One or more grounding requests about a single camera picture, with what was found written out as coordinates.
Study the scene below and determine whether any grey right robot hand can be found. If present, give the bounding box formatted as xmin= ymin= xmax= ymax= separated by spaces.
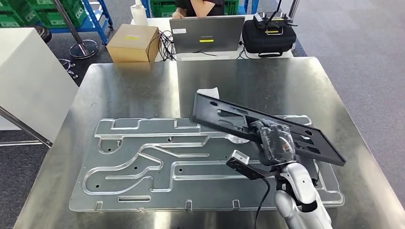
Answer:
xmin=250 ymin=119 xmax=297 ymax=167

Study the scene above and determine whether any black plastic plate frame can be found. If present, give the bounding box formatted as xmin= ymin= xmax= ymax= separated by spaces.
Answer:
xmin=191 ymin=92 xmax=347 ymax=167

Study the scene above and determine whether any stainless steel workbench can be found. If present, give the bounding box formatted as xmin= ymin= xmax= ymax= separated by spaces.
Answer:
xmin=12 ymin=57 xmax=405 ymax=229

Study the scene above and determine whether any white tissue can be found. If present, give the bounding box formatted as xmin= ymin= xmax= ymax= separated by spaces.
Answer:
xmin=196 ymin=87 xmax=220 ymax=100

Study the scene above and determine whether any white desk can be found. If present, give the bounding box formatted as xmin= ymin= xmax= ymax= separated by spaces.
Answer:
xmin=130 ymin=14 xmax=295 ymax=62

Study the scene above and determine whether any stamped sheet metal panel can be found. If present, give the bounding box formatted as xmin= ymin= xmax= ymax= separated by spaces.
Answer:
xmin=69 ymin=115 xmax=345 ymax=213

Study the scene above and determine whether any black carrying case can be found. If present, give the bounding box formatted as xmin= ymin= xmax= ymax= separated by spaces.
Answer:
xmin=242 ymin=19 xmax=298 ymax=58

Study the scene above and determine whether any black remote controller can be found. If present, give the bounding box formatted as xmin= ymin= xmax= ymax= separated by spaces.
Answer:
xmin=253 ymin=0 xmax=298 ymax=35

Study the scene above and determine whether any grey laptop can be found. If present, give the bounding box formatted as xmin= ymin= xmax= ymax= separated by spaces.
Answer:
xmin=169 ymin=16 xmax=246 ymax=61

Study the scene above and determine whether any chrome pole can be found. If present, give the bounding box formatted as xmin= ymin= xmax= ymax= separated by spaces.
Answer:
xmin=288 ymin=0 xmax=300 ymax=20

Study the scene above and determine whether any cardboard box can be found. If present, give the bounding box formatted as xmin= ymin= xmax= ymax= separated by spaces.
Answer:
xmin=106 ymin=23 xmax=161 ymax=64

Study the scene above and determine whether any green plastic crate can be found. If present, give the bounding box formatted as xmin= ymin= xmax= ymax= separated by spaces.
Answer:
xmin=149 ymin=0 xmax=239 ymax=18
xmin=27 ymin=0 xmax=87 ymax=29
xmin=0 ymin=0 xmax=40 ymax=29

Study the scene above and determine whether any white bottle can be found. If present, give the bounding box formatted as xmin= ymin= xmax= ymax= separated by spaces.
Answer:
xmin=130 ymin=0 xmax=149 ymax=27

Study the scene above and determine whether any chrome chair base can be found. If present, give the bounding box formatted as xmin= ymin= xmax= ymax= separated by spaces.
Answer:
xmin=58 ymin=58 xmax=79 ymax=80

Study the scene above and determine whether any white cabinet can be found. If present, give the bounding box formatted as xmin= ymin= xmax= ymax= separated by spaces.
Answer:
xmin=0 ymin=27 xmax=80 ymax=144

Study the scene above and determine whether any black round seat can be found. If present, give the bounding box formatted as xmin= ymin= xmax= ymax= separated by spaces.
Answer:
xmin=33 ymin=26 xmax=53 ymax=44

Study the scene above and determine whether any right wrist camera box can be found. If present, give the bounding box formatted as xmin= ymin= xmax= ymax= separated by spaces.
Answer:
xmin=225 ymin=149 xmax=276 ymax=181

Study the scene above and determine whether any bundle of black cables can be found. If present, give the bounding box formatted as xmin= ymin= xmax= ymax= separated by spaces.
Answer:
xmin=156 ymin=30 xmax=178 ymax=61

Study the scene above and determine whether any metal stanchion post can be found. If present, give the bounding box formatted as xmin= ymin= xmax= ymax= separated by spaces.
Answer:
xmin=52 ymin=0 xmax=99 ymax=60

